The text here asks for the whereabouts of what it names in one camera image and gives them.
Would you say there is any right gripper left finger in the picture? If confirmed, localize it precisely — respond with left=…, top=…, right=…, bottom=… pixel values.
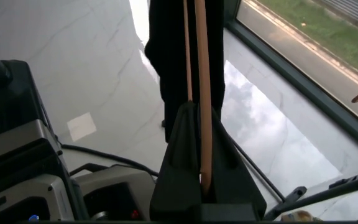
left=149, top=101, right=203, bottom=222

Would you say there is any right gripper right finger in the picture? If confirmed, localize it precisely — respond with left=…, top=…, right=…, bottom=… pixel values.
left=210, top=109, right=267, bottom=221

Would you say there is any black garment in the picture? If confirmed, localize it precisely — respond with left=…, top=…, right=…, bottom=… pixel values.
left=144, top=0, right=226, bottom=144

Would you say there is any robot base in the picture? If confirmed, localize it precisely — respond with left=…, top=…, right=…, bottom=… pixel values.
left=0, top=43, right=157, bottom=222

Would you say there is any black clothes rack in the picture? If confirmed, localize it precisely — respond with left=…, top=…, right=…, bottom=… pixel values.
left=227, top=135, right=358, bottom=222

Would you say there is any window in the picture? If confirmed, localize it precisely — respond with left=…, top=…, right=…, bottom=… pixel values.
left=224, top=0, right=358, bottom=156

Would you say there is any black cable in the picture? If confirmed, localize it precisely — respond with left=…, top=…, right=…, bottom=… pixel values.
left=61, top=143, right=160, bottom=178

